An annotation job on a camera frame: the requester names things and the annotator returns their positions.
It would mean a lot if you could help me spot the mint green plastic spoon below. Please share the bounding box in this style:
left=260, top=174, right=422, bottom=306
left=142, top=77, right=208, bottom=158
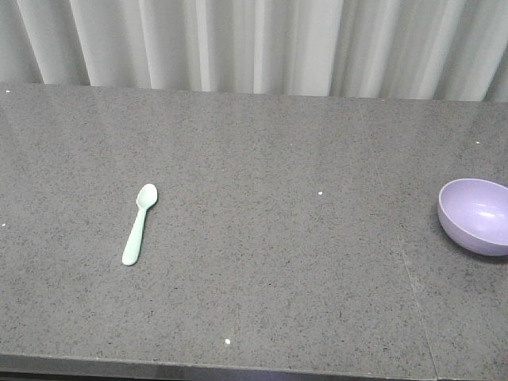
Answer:
left=121, top=183, right=158, bottom=266

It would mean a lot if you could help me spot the lilac plastic bowl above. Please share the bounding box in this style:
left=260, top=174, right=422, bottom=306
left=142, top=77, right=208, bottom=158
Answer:
left=437, top=179, right=507, bottom=256

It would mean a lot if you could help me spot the white pleated curtain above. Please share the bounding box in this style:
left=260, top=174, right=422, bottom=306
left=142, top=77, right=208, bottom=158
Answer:
left=1, top=1, right=507, bottom=102

